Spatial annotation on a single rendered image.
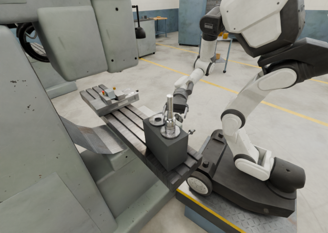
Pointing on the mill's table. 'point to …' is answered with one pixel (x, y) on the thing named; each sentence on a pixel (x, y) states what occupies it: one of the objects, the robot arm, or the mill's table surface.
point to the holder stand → (165, 141)
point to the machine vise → (104, 105)
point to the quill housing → (116, 30)
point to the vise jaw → (119, 94)
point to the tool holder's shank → (170, 107)
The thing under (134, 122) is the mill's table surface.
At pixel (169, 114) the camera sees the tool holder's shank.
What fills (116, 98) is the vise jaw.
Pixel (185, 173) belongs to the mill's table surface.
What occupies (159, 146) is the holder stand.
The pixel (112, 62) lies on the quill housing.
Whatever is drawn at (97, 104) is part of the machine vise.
